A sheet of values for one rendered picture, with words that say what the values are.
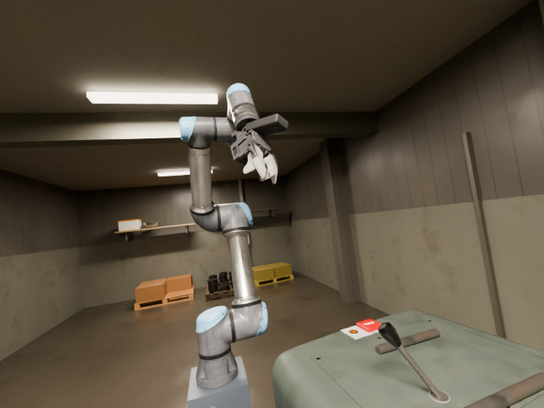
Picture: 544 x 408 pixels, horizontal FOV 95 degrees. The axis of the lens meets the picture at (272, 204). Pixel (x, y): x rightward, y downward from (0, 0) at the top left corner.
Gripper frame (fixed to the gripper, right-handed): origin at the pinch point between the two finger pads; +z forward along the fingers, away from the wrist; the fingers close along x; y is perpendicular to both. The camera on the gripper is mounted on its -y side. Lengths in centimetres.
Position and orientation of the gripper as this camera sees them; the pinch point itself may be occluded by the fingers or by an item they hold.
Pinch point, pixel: (269, 175)
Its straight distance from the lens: 60.8
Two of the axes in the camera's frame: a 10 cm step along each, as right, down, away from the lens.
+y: -7.3, 5.0, 4.6
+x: -6.3, -2.5, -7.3
